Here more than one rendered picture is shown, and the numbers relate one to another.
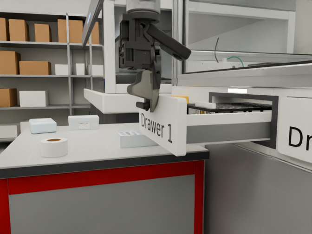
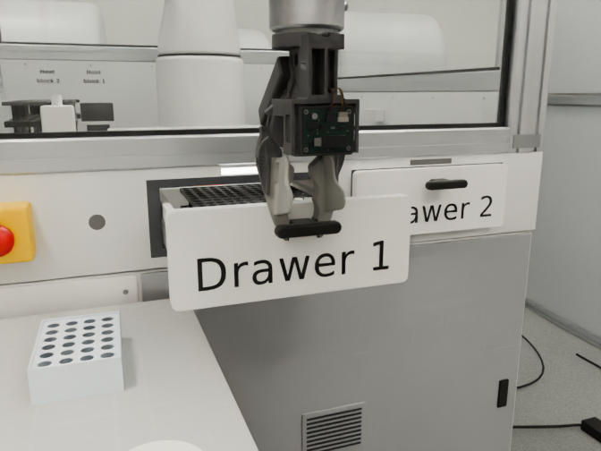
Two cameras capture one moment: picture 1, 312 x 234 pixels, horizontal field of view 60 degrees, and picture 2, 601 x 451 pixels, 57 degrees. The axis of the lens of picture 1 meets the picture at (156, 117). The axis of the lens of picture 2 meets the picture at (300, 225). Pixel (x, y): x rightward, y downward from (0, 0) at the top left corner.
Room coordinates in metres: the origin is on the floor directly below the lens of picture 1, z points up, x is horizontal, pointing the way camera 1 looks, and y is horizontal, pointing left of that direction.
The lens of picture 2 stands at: (0.65, 0.61, 1.05)
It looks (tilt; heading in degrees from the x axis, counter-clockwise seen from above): 13 degrees down; 268
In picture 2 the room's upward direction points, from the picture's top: straight up
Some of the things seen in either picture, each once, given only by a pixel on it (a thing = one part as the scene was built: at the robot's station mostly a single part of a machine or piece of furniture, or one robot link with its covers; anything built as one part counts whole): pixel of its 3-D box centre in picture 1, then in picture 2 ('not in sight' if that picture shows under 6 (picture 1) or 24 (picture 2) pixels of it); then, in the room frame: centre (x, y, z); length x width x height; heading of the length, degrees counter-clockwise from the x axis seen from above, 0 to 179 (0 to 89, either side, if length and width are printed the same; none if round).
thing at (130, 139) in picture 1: (137, 138); (80, 353); (0.86, 0.06, 0.78); 0.12 x 0.08 x 0.04; 106
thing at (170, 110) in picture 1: (158, 118); (296, 248); (0.63, 0.00, 0.87); 0.29 x 0.02 x 0.11; 18
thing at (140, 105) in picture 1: (146, 105); (304, 226); (0.62, 0.02, 0.91); 0.07 x 0.04 x 0.01; 18
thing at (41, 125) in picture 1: (42, 125); not in sight; (1.12, 0.48, 0.78); 0.15 x 0.10 x 0.04; 28
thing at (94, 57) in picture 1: (156, 63); not in sight; (2.43, 0.00, 1.13); 1.78 x 1.14 x 0.45; 18
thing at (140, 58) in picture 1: (140, 43); (309, 97); (0.62, 0.04, 1.04); 0.09 x 0.08 x 0.12; 108
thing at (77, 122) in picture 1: (83, 122); not in sight; (1.18, 0.32, 0.79); 0.13 x 0.09 x 0.05; 107
